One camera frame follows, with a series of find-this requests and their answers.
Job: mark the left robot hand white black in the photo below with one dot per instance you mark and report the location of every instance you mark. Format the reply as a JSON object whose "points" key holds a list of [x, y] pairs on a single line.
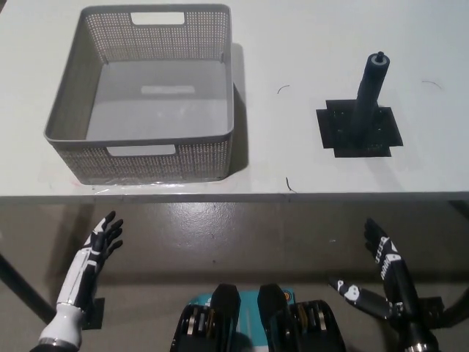
{"points": [[82, 271]]}

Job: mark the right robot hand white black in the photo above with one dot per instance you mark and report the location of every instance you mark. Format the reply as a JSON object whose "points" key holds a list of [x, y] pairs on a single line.
{"points": [[397, 278]]}

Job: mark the black electric screwdriver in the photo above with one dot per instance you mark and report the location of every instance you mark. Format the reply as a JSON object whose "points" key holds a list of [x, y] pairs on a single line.
{"points": [[368, 95]]}

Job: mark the dark metal table leg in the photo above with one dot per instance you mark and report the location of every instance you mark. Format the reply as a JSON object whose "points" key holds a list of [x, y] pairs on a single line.
{"points": [[25, 289], [458, 308]]}

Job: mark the robot body black teal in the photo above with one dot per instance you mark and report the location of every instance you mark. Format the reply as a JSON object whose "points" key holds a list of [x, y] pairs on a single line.
{"points": [[227, 315]]}

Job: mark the grey perforated plastic basket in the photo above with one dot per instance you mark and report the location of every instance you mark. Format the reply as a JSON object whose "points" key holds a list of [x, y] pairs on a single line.
{"points": [[154, 110]]}

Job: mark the black square base plate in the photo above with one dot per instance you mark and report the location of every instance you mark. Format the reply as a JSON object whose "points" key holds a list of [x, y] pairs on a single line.
{"points": [[329, 124]]}

